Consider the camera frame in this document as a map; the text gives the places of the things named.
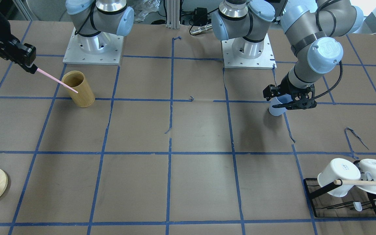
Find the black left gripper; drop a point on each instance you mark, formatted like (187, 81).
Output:
(288, 85)

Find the blue plastic cup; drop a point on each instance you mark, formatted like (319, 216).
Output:
(279, 100)

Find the pink chopstick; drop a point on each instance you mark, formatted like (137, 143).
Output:
(56, 80)

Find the bamboo chopstick holder cup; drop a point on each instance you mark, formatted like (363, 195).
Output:
(77, 80)

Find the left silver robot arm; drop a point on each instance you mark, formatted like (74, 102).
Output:
(310, 34)

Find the white mug near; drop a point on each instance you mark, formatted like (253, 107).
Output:
(338, 169)

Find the wooden rack rod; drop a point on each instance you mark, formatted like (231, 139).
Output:
(355, 182)

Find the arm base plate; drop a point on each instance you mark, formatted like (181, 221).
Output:
(102, 49)
(241, 54)

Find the black wire cup rack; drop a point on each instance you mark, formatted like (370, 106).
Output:
(339, 201)

